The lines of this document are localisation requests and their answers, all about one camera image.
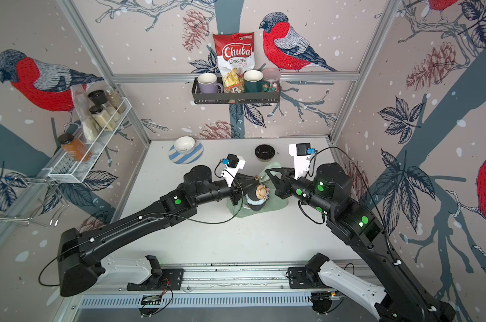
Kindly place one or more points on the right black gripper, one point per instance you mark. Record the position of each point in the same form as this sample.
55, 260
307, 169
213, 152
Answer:
284, 184

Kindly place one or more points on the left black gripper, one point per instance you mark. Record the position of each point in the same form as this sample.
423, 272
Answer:
237, 187

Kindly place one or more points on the dark plush doll keychain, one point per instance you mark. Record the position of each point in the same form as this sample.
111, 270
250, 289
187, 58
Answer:
257, 197

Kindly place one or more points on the green corduroy bag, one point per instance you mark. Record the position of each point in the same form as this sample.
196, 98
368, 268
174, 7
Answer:
274, 203

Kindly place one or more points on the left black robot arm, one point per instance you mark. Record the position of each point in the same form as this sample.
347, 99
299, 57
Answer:
80, 253

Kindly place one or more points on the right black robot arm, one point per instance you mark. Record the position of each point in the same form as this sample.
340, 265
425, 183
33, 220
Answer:
400, 296

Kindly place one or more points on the red Chuba chips bag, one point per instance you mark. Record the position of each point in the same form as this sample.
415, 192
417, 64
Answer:
235, 56

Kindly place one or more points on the clear plastic zip bag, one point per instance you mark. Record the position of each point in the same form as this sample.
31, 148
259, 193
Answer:
90, 127

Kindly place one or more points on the black small bowl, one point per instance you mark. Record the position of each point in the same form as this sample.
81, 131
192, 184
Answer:
264, 152

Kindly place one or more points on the blue striped saucer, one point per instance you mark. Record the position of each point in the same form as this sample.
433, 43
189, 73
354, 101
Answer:
188, 157

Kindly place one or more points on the white small bowl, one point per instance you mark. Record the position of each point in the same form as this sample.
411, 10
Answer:
184, 145

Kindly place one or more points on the green mug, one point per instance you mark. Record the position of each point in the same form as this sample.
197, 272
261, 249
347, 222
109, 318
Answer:
253, 81

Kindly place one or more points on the purple mug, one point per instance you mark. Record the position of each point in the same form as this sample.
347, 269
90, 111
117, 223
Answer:
208, 84

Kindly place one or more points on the pink lidded candy jar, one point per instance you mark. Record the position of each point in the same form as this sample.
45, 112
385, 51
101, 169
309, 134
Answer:
271, 80

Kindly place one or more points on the beige spice jar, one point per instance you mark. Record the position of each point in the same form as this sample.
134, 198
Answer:
103, 119

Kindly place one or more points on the far brown spice jar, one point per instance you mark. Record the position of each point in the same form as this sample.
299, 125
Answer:
115, 99

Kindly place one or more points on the black lid spice jar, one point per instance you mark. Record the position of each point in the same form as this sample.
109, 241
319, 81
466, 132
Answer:
100, 101

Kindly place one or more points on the orange spice bottle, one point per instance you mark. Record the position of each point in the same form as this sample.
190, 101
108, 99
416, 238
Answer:
74, 147

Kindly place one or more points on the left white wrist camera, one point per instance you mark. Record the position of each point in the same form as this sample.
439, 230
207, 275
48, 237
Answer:
232, 164

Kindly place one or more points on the dark metal wall shelf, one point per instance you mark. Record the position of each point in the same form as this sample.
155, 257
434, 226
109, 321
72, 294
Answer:
230, 98

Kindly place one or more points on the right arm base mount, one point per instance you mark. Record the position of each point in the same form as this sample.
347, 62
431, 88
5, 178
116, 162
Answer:
308, 276

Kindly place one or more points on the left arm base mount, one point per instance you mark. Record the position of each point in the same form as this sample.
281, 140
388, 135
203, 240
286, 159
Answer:
160, 278

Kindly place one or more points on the white wire spice rack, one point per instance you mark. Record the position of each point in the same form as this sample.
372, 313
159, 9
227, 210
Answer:
68, 170

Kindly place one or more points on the metal wire hook rack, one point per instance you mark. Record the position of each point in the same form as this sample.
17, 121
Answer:
27, 201

